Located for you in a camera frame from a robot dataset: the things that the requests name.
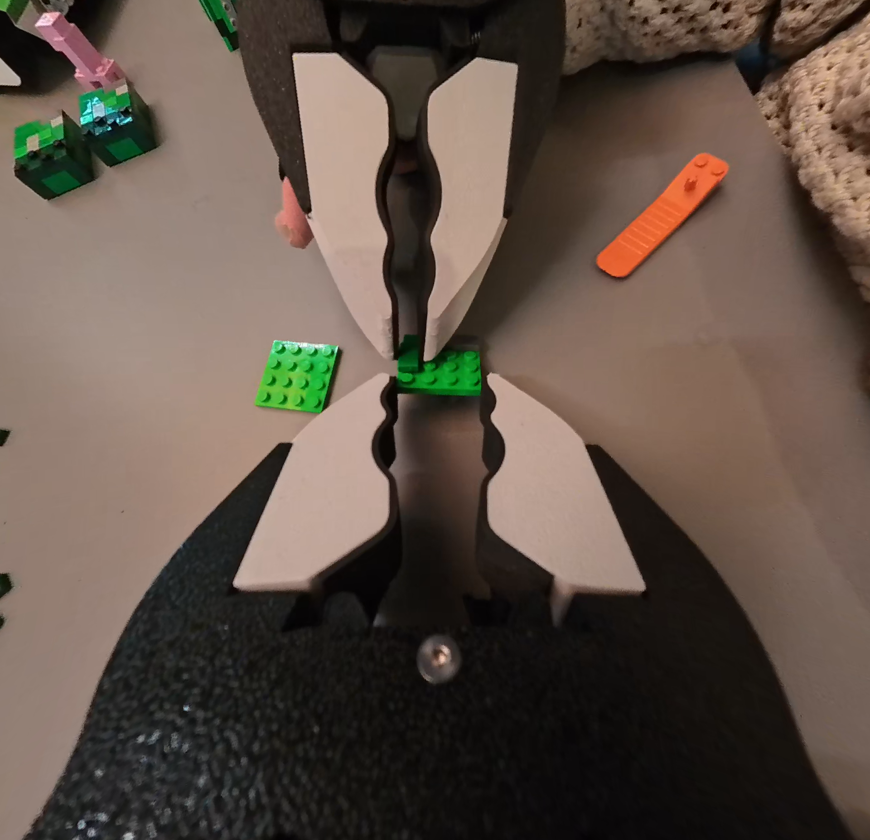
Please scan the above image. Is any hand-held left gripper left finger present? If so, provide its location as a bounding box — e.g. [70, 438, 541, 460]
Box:
[232, 372, 401, 627]

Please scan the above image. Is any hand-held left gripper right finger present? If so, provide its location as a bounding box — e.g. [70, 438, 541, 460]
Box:
[476, 374, 648, 627]

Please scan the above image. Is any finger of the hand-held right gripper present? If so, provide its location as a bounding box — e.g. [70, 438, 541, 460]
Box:
[292, 52, 396, 360]
[423, 57, 519, 363]

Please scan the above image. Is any bright green square lego plate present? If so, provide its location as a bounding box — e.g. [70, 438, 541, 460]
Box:
[253, 340, 342, 414]
[396, 340, 485, 397]

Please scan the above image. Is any pile of dark green pieces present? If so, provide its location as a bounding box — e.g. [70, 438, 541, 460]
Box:
[0, 429, 15, 630]

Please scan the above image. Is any person's right forearm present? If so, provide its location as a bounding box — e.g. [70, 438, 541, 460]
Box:
[563, 0, 870, 76]

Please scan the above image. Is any tall green lego creeper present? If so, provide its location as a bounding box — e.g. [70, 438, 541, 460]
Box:
[182, 0, 240, 54]

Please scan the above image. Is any green lego build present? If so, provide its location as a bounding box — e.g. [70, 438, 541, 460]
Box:
[14, 111, 95, 201]
[79, 79, 160, 168]

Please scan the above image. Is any orange lego brick separator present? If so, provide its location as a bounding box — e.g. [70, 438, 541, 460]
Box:
[596, 152, 730, 280]

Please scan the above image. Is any pink lego pig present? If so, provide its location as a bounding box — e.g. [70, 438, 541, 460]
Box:
[35, 11, 126, 93]

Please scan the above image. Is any person's right hand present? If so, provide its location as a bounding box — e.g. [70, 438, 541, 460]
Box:
[274, 176, 314, 250]

